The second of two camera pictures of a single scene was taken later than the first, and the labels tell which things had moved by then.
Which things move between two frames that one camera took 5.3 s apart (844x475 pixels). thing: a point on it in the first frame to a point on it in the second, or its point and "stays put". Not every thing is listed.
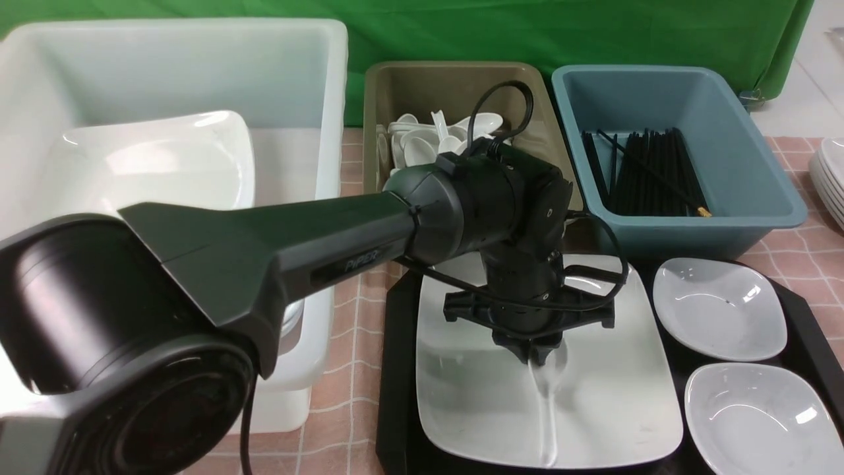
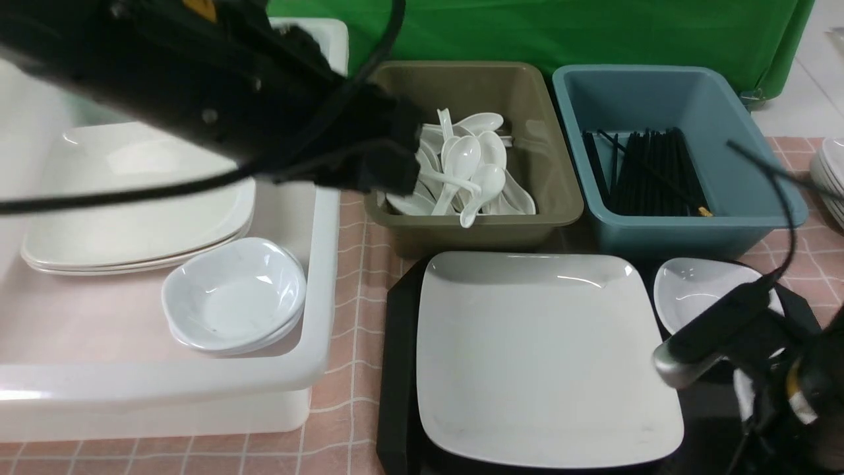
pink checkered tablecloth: (807, 261) stays put
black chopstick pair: (702, 211) stays put
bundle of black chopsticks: (653, 173) stays put
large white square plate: (602, 400) stays put
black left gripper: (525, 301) to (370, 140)
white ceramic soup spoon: (547, 377) to (429, 166)
